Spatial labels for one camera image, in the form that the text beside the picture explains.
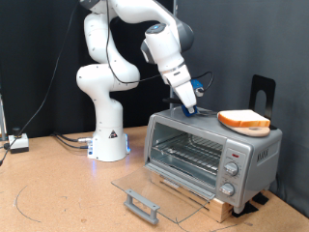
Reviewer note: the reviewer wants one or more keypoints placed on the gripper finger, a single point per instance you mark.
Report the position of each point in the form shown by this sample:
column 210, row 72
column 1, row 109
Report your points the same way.
column 191, row 109

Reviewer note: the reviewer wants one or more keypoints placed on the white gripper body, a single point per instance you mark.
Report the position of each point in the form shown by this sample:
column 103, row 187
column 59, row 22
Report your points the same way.
column 182, row 87

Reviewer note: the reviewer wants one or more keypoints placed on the white bread slice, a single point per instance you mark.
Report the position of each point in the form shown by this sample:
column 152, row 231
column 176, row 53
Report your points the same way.
column 241, row 116

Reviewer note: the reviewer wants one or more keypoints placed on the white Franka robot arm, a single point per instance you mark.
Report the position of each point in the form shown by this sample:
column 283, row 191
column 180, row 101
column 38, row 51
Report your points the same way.
column 106, row 129

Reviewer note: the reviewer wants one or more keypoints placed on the silver oven temperature knob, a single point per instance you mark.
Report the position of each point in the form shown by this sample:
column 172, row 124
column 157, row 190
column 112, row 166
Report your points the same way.
column 231, row 168

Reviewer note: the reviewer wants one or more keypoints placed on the silver toaster oven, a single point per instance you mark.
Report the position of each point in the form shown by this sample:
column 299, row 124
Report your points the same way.
column 257, row 151

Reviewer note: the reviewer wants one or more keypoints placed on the silver oven timer knob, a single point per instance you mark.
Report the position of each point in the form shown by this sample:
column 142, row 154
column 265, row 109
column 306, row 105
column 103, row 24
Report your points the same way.
column 227, row 189

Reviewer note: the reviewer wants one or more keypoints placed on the round wooden board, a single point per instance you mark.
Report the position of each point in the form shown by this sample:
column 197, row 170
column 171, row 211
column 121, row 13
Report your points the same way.
column 254, row 131

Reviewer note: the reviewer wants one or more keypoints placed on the grey curtain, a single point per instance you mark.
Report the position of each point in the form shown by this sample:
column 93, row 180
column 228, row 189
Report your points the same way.
column 241, row 38

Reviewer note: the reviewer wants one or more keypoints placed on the black metal bookend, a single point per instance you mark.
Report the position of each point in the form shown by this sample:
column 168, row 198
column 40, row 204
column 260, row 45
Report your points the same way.
column 272, row 93

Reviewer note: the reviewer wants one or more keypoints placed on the slatted wooden base block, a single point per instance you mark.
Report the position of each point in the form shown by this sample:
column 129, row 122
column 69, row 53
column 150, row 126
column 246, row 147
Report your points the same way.
column 222, row 209

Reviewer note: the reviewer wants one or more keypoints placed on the black tape strip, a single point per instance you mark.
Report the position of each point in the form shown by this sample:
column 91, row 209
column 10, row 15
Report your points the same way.
column 260, row 198
column 244, row 209

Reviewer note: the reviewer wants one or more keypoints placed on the black curtain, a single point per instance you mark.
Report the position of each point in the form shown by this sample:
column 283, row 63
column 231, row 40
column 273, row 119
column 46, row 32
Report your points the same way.
column 32, row 48

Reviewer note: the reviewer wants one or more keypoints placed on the white power box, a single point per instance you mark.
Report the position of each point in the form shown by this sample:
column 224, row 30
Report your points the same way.
column 18, row 141

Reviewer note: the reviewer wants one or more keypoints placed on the metal stand leg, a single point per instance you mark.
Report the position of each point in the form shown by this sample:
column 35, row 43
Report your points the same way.
column 2, row 119

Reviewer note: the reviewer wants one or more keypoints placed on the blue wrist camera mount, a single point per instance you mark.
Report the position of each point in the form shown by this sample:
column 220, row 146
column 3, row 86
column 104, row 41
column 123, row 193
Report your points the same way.
column 194, row 84

